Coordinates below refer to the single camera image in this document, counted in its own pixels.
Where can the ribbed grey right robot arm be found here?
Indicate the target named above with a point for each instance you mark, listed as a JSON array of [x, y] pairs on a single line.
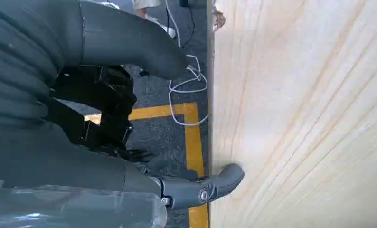
[[15, 63]]

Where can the person's foot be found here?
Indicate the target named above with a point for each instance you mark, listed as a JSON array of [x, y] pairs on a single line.
[[163, 26]]

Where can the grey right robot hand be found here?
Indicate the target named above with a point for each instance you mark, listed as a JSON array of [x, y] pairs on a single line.
[[50, 160]]

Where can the yellow floor tape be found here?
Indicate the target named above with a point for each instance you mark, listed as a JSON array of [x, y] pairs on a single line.
[[193, 141]]

